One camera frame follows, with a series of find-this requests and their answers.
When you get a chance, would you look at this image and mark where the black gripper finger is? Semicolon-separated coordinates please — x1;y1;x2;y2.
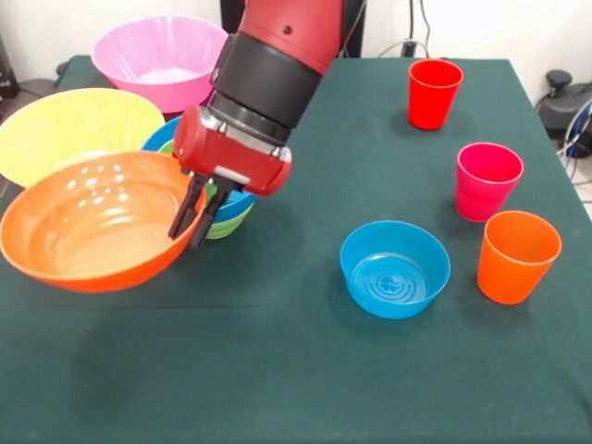
189;178;238;250
166;174;208;241

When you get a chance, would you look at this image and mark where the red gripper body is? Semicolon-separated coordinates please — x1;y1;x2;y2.
171;105;293;199

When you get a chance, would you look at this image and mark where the small green plastic bowl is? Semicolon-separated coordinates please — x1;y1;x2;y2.
205;203;255;241

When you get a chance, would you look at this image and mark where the green plastic cup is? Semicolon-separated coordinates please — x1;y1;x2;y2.
156;138;218;204

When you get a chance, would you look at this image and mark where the large smooth blue bowl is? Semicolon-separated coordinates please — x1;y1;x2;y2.
141;117;258;222

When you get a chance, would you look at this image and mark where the orange-red plastic bowl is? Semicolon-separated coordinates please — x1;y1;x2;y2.
0;150;208;294

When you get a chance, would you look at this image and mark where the large pink plastic bowl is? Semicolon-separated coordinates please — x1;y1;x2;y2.
91;14;230;115

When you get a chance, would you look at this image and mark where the large yellow-orange plastic bowl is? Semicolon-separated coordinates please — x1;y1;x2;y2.
0;87;167;189

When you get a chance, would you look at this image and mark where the dark green tablecloth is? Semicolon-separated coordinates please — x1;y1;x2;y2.
0;55;592;444

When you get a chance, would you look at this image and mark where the small ringed blue bowl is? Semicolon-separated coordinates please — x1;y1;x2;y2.
339;220;452;320

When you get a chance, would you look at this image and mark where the red plastic cup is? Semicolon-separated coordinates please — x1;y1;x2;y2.
407;57;465;131

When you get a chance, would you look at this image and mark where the magenta plastic cup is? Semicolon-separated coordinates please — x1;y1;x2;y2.
454;142;525;224

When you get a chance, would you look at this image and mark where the orange plastic cup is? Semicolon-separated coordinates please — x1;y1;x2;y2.
476;210;563;305

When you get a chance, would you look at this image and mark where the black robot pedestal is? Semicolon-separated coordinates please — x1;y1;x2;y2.
220;0;366;58

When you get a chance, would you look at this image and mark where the black wall power cable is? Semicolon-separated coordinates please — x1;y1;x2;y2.
376;0;434;59

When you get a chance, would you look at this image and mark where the tangle of cables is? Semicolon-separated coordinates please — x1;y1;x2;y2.
557;104;592;186

